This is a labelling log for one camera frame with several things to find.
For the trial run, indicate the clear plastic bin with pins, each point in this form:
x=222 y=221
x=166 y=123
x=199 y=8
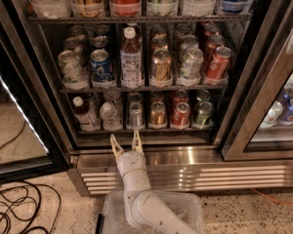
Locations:
x=186 y=207

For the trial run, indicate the gold can bottom shelf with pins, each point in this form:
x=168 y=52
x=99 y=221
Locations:
x=157 y=115

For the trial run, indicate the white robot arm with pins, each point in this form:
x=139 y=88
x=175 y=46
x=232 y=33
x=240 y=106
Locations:
x=142 y=206

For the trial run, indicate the silver blue redbull can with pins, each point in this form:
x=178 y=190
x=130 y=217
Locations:
x=136 y=116

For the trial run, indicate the white sprite can middle shelf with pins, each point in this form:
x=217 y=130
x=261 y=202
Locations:
x=189 y=70

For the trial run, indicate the red coke can middle shelf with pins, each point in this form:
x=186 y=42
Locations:
x=216 y=70

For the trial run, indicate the gold can shelf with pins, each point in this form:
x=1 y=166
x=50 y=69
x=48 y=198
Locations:
x=161 y=68
x=157 y=115

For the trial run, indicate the red can bottom shelf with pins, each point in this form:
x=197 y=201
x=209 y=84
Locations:
x=180 y=115

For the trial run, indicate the blue pepsi can middle shelf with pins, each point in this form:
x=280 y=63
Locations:
x=102 y=69

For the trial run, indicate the white green can middle shelf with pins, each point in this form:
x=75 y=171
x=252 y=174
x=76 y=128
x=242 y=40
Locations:
x=74 y=74

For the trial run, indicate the brown tea bottle middle shelf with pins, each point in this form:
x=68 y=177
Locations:
x=131 y=59

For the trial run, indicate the open glass fridge door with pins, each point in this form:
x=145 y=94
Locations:
x=33 y=142

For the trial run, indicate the clear water bottle bottom shelf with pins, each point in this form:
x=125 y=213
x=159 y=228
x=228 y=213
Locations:
x=110 y=116

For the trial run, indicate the gold can middle shelf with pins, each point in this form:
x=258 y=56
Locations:
x=161 y=68

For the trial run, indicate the brown tea bottle bottom shelf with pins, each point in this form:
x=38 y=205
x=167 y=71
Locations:
x=86 y=115

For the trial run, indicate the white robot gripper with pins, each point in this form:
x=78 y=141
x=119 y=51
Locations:
x=132 y=163

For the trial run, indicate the brown tea bottle shelf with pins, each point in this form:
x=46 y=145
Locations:
x=86 y=115
x=131 y=59

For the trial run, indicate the stainless steel fridge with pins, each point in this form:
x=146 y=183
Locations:
x=200 y=135

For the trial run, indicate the green can bottom shelf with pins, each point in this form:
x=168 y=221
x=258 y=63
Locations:
x=202 y=115

